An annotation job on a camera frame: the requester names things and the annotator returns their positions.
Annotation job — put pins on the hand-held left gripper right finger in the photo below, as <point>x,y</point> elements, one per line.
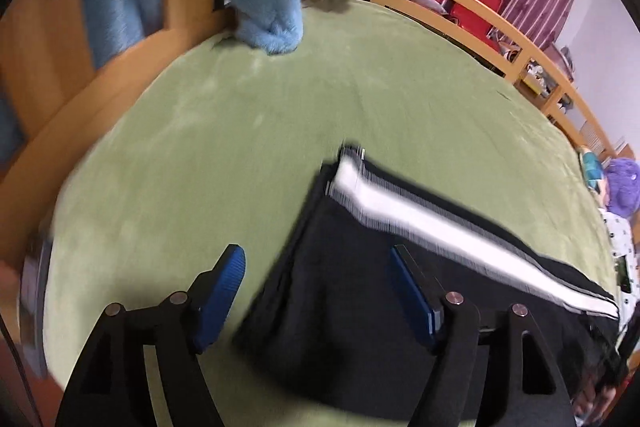
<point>410,292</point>

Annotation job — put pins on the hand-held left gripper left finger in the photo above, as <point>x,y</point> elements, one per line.
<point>230,267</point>

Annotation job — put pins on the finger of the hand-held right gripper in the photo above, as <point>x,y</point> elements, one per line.
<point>620,359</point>

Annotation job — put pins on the black pants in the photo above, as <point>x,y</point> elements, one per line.
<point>340,307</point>

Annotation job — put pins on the white floral pillow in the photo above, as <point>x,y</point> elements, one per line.
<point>622,247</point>

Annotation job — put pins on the green fleece blanket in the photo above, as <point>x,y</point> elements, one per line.
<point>250,132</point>

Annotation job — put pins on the purple plush toy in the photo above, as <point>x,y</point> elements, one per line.
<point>625,187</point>

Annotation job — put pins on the geometric patterned pillow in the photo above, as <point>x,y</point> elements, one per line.
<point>592,169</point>

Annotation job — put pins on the wooden bed frame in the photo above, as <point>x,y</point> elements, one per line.
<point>50,57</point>

